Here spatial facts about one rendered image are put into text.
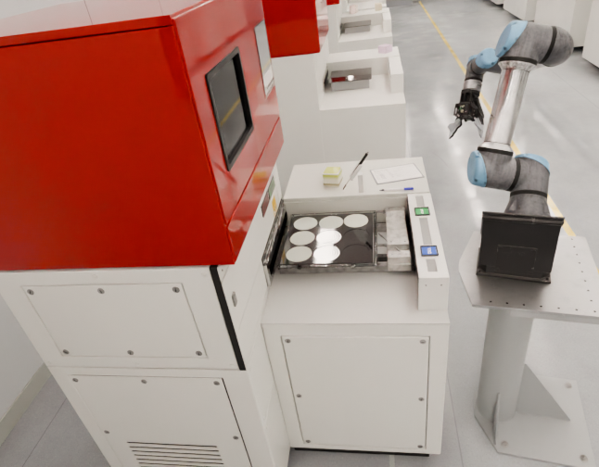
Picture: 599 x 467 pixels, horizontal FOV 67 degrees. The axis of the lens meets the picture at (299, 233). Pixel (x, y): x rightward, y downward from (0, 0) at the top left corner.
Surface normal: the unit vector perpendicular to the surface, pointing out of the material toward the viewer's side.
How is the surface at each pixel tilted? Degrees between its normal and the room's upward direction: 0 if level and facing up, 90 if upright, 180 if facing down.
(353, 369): 90
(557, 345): 0
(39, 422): 0
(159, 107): 90
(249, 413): 90
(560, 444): 0
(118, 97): 90
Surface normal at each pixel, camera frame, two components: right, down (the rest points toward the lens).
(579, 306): -0.13, -0.83
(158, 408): -0.13, 0.55
